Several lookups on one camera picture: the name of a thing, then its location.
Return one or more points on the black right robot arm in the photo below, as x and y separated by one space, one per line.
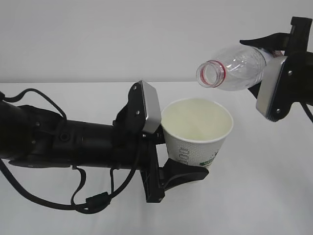
286 79

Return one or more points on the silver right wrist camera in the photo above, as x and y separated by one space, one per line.
270 80

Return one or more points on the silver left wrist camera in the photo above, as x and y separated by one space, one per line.
152 108

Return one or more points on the clear plastic water bottle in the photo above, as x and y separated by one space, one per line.
235 68

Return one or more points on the white paper cup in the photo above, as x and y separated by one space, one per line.
195 130

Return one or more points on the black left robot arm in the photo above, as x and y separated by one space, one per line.
37 138

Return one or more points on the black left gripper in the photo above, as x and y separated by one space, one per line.
157 180

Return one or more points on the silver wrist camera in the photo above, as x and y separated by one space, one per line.
152 108
270 80

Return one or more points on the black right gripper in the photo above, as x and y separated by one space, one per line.
295 41

